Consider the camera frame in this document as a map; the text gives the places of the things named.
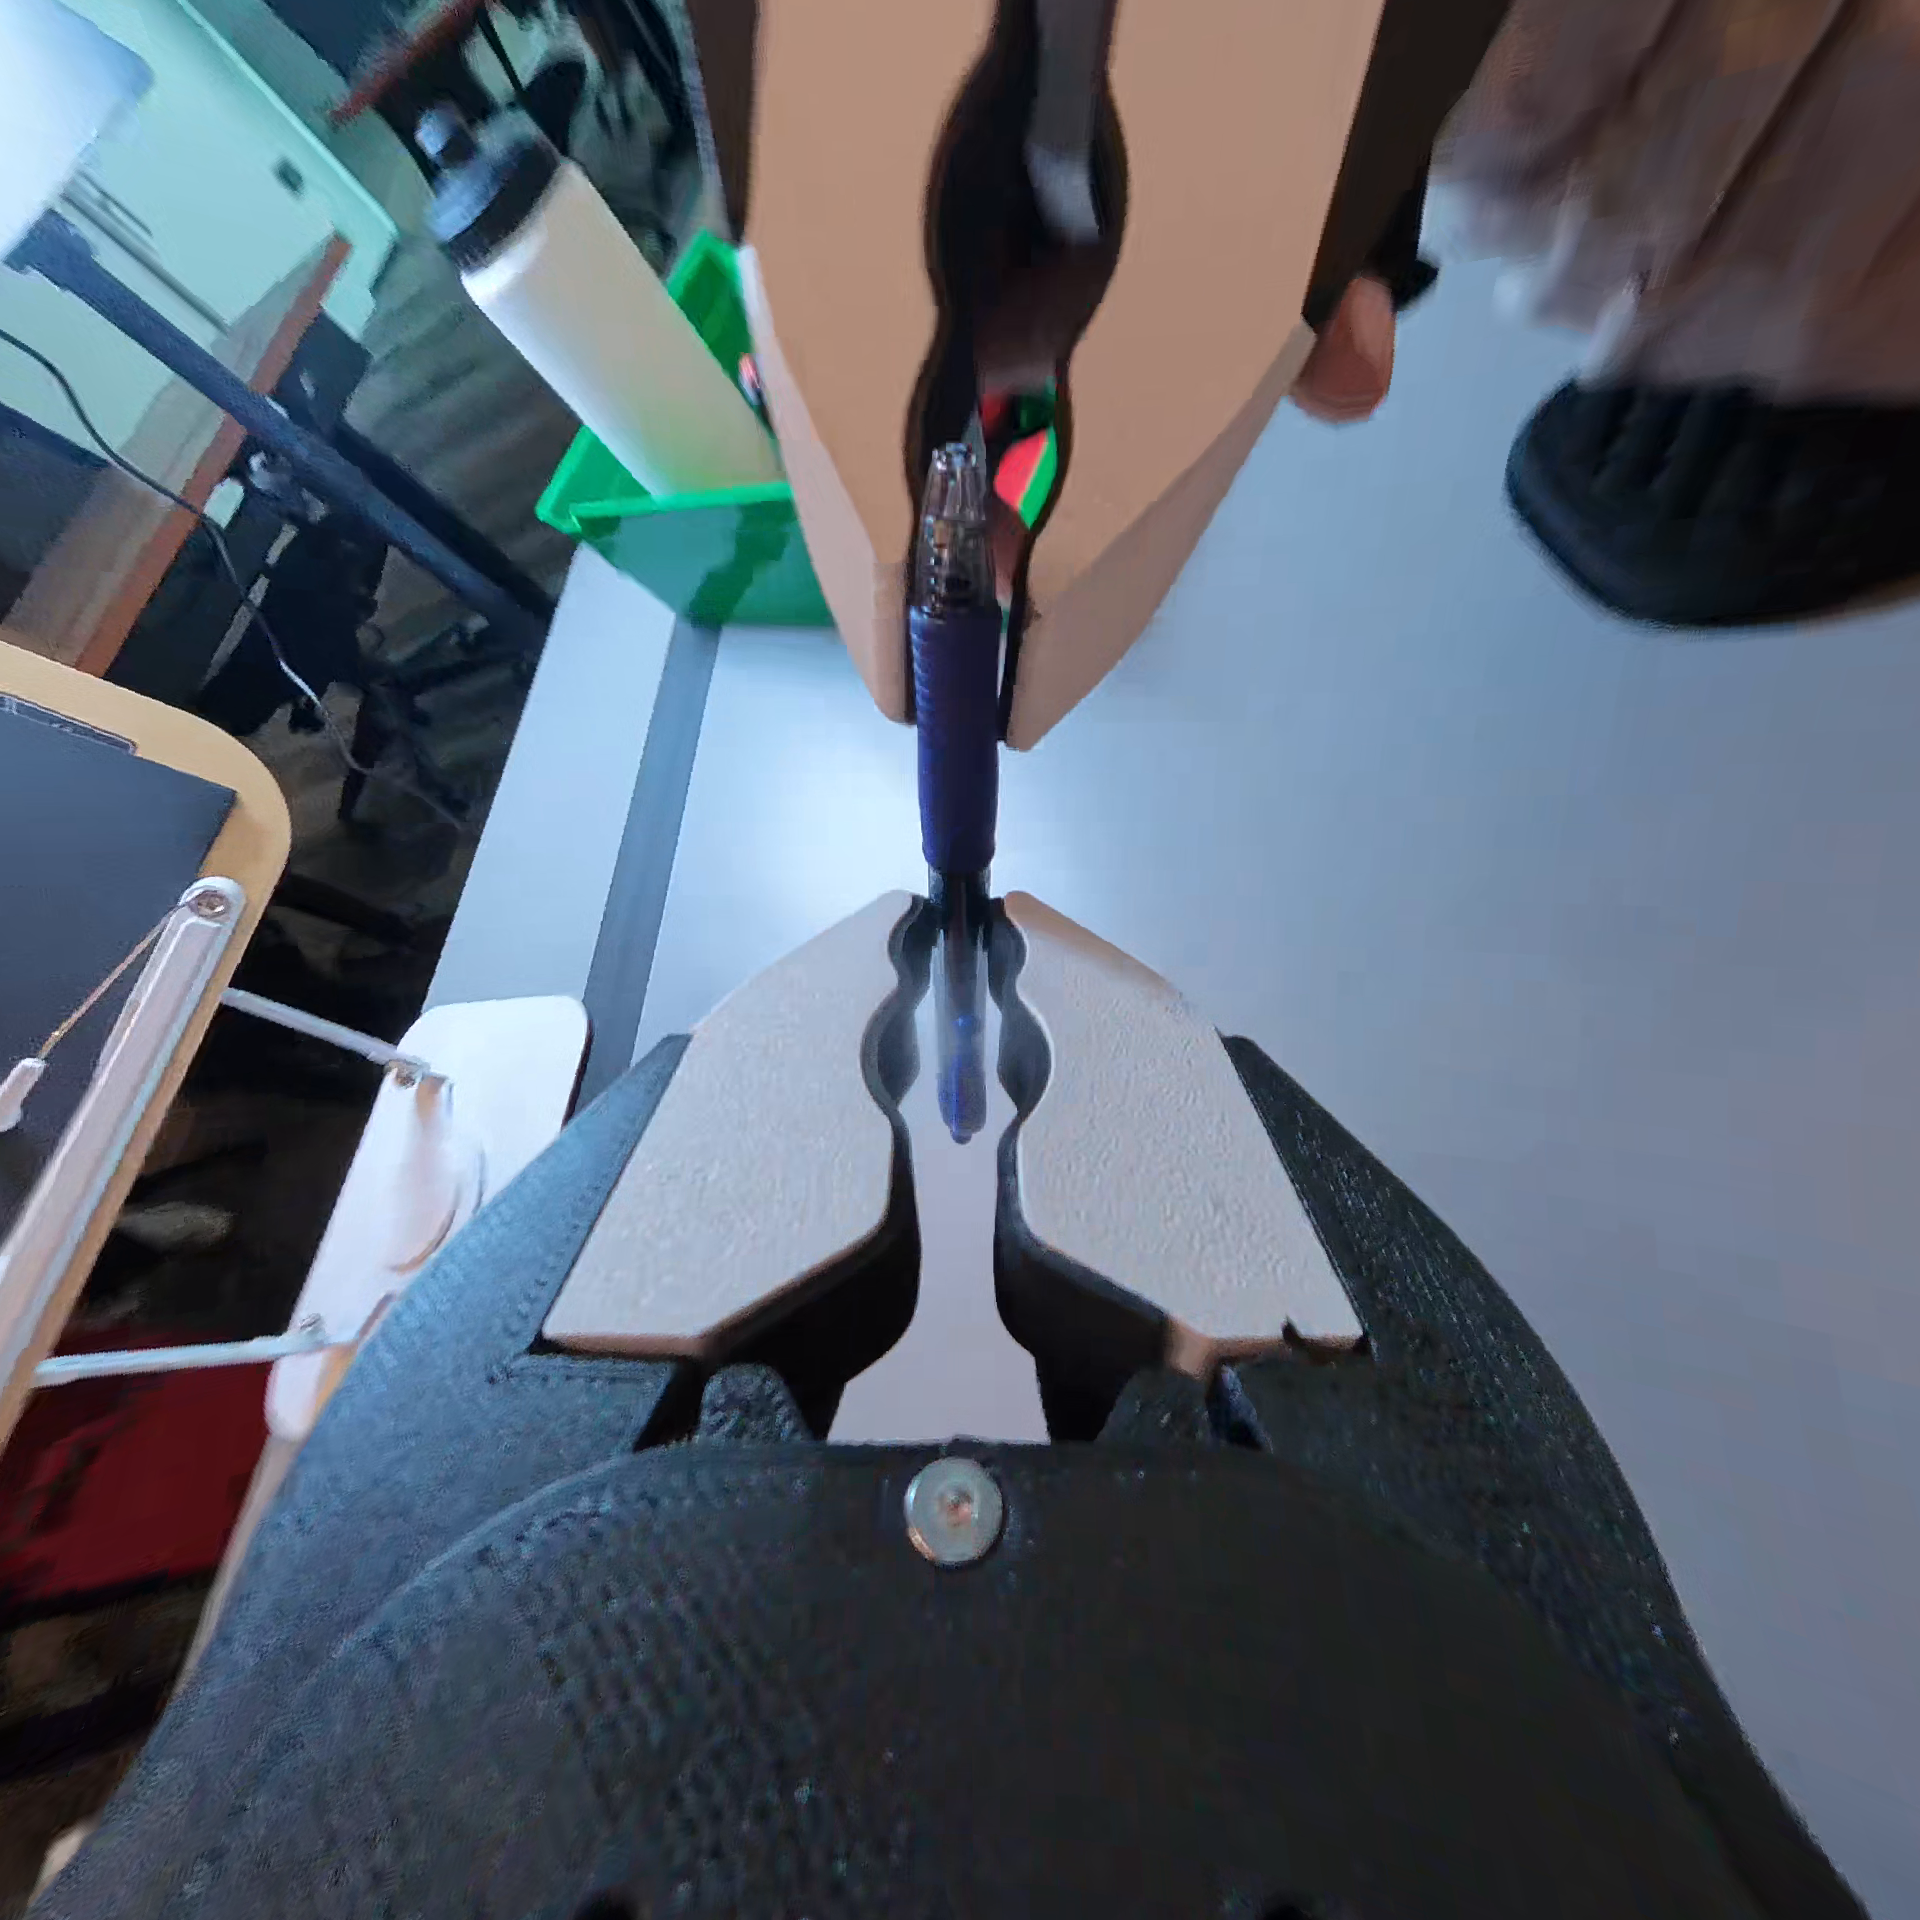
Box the white water bottle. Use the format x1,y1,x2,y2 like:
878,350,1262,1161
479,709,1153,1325
416,103,784,495

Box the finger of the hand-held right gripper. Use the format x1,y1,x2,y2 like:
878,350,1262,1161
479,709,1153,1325
737,0,993,725
1000,0,1389,750

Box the red lidded container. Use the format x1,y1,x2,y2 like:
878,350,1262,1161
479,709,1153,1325
0,1350,279,1613

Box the green plastic bin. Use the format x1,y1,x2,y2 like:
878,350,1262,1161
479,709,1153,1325
535,224,840,633

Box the person's right forearm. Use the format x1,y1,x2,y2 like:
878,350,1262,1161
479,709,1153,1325
1423,0,1920,395

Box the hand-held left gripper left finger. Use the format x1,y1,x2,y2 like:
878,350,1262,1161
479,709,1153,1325
540,889,921,1433

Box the white panel on pole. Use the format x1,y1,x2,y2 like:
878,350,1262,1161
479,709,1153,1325
0,0,156,255

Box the dark office desk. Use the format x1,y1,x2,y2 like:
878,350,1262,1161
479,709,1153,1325
0,209,558,693

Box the black cable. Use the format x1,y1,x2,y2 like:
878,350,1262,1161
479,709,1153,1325
0,323,332,735

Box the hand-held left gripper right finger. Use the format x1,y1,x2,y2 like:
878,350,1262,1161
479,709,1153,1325
991,891,1366,1430

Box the blue pen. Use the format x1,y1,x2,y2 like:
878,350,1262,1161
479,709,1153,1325
902,440,1003,1144

